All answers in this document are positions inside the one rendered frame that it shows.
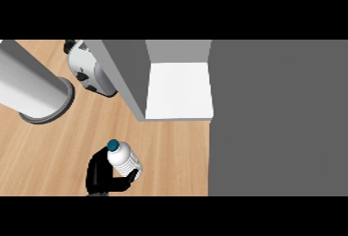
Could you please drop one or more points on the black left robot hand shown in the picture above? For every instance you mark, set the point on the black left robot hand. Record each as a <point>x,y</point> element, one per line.
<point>99,175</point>

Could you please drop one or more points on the clear water bottle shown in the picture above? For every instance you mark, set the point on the clear water bottle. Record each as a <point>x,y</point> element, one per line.
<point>123,158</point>

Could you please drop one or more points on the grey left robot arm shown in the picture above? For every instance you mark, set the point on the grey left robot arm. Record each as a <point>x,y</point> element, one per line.
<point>98,194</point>

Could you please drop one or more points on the grey cabinet with white inside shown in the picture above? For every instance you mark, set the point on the grey cabinet with white inside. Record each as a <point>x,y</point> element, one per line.
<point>179,92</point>

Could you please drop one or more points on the white cylinder with grey base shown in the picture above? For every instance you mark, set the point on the white cylinder with grey base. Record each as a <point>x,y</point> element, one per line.
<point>27,89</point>

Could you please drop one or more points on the white and black appliance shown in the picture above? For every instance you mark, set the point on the white and black appliance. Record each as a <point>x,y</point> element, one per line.
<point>83,66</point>

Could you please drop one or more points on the large flat dark grey door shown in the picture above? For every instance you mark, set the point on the large flat dark grey door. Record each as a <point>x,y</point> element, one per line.
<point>281,123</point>

